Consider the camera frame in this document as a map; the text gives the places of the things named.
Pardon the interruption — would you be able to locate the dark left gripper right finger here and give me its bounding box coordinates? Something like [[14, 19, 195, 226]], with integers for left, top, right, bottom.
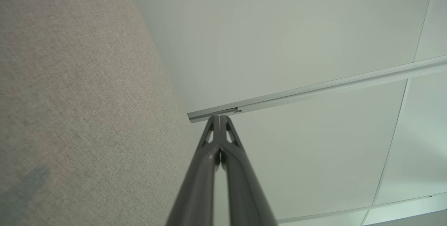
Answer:
[[220, 115, 278, 226]]

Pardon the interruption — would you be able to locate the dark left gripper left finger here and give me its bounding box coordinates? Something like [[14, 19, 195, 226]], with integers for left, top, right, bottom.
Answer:
[[166, 115, 221, 226]]

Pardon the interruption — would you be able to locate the silver wall partition rail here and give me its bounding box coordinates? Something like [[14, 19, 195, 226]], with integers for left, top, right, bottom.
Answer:
[[187, 56, 447, 123]]

